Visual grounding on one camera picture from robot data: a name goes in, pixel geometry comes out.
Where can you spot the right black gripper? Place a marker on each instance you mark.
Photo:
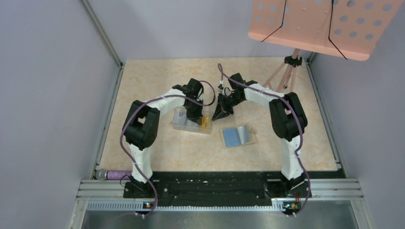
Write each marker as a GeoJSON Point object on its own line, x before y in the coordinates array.
{"type": "Point", "coordinates": [222, 110]}

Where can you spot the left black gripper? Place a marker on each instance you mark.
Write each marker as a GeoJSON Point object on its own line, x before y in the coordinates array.
{"type": "Point", "coordinates": [196, 117]}

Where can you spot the silver VIP card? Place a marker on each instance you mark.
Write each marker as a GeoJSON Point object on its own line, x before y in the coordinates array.
{"type": "Point", "coordinates": [180, 118]}

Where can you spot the clear plastic card tray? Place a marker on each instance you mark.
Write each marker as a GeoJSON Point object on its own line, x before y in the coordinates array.
{"type": "Point", "coordinates": [191, 126]}

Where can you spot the purple glitter microphone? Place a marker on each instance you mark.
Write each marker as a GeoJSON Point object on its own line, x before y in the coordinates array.
{"type": "Point", "coordinates": [103, 174]}

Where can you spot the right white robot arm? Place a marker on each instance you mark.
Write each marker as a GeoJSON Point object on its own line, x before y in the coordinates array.
{"type": "Point", "coordinates": [288, 120]}

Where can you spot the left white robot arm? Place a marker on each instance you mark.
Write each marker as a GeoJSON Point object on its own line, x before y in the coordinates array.
{"type": "Point", "coordinates": [141, 125]}

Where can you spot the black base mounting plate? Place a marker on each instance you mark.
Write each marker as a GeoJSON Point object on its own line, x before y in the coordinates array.
{"type": "Point", "coordinates": [214, 189]}

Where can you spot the pink tripod stand legs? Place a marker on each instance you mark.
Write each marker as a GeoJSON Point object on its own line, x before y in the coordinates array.
{"type": "Point", "coordinates": [288, 79]}

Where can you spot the pink music stand desk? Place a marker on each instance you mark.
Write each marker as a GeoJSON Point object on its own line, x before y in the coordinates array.
{"type": "Point", "coordinates": [343, 28]}

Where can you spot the aluminium frame rail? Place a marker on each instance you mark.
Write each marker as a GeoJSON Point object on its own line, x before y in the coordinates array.
{"type": "Point", "coordinates": [335, 204]}

